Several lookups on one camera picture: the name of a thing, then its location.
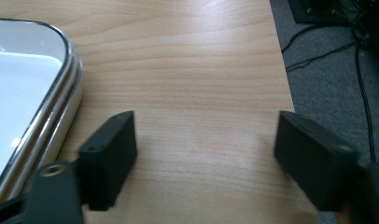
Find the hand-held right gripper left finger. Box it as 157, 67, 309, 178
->
77, 110, 138, 212

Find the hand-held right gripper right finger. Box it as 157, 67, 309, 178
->
274, 110, 363, 213

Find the white metal tray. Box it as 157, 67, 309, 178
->
0, 17, 85, 207

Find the black equipment base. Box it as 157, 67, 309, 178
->
287, 0, 363, 26

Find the black cable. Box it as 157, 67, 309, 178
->
280, 23, 319, 53
352, 18, 377, 162
285, 40, 358, 73

